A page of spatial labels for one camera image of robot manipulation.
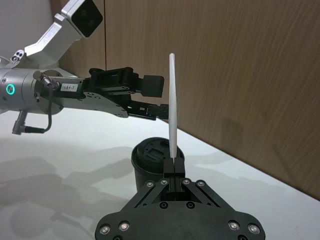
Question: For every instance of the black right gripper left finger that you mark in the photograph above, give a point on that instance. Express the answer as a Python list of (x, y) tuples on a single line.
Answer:
[(152, 192)]

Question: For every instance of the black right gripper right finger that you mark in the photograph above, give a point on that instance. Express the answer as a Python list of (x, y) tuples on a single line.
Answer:
[(197, 192)]

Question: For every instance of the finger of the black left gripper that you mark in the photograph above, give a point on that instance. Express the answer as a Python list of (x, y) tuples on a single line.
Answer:
[(160, 111), (152, 86)]

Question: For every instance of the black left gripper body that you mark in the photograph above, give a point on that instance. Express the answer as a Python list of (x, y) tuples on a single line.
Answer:
[(100, 100)]

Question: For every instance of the white plastic stick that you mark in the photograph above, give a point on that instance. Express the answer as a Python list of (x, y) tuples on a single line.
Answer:
[(172, 100)]

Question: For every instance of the black cup lid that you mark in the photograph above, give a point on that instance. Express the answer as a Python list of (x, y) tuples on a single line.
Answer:
[(150, 152)]

